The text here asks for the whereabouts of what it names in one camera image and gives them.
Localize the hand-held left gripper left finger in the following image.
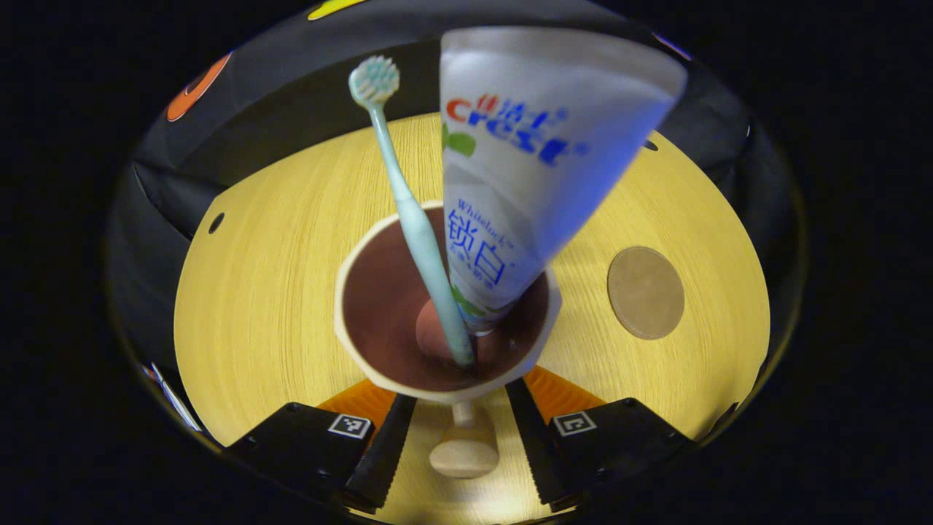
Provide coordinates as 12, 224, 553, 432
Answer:
226, 378, 418, 513

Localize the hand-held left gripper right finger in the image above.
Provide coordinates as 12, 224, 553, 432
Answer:
504, 366, 695, 513

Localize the beige cup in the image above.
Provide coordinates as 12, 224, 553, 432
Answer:
334, 201, 563, 479

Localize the round brown coaster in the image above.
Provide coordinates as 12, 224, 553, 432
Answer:
607, 246, 686, 341

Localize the pale green toothbrush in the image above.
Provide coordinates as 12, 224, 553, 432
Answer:
348, 56, 479, 368

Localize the white toothpaste tube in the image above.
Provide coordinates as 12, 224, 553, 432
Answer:
440, 27, 689, 337

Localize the black backdrop cloth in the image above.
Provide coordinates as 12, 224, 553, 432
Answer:
109, 0, 803, 380

